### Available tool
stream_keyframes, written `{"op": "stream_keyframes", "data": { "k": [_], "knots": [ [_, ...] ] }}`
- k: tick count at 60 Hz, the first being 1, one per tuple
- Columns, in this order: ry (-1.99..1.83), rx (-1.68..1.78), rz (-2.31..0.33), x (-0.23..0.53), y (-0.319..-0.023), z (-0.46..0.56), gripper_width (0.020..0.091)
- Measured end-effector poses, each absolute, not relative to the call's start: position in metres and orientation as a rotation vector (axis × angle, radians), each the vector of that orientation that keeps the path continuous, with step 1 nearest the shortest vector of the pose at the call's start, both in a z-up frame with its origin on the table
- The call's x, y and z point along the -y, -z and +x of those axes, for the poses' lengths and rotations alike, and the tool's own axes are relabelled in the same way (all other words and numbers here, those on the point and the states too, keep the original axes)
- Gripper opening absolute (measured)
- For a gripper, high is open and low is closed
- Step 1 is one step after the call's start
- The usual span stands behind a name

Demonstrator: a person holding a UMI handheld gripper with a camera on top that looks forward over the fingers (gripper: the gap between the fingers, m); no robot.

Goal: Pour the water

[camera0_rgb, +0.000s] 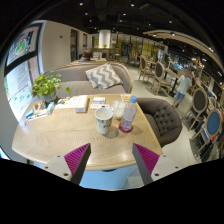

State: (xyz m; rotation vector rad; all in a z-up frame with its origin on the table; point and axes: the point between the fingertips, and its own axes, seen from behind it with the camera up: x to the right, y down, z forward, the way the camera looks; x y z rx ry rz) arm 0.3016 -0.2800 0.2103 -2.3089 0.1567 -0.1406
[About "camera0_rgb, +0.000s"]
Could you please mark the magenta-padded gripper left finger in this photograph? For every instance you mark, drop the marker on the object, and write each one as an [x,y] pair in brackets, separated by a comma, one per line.
[77,159]

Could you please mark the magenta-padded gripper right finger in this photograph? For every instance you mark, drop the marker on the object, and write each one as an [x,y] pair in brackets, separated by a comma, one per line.
[148,159]

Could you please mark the clear water bottle blue cap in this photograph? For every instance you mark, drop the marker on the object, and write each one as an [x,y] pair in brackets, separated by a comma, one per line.
[129,115]

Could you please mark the grey tufted armchair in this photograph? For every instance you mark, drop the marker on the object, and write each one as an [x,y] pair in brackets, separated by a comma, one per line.
[163,120]

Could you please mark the white mug with black letters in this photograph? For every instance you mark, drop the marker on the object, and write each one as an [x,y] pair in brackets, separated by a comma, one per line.
[104,121]

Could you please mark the white tissue box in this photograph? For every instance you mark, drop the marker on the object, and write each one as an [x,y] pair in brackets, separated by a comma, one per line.
[78,103]

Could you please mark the small blue box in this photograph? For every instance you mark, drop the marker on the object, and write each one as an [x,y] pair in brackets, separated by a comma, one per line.
[50,108]

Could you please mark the group of dining chairs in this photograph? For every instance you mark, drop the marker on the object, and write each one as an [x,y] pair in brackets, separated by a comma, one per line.
[200,100]

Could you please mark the potted green plant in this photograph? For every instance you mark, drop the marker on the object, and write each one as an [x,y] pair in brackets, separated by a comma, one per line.
[46,85]

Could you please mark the person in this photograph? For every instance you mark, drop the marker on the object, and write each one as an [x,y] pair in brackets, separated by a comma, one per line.
[184,85]
[86,55]

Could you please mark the grey sofa with wooden trim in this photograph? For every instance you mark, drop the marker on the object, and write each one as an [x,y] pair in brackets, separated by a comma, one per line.
[71,76]

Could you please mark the grey white zigzag cushion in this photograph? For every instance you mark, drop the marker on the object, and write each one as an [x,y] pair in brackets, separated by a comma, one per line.
[103,76]

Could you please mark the group of ceiling lights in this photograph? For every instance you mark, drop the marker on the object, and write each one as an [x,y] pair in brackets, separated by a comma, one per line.
[81,4]

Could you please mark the framed colourful wall picture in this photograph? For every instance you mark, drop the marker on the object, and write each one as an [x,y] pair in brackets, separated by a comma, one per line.
[21,45]

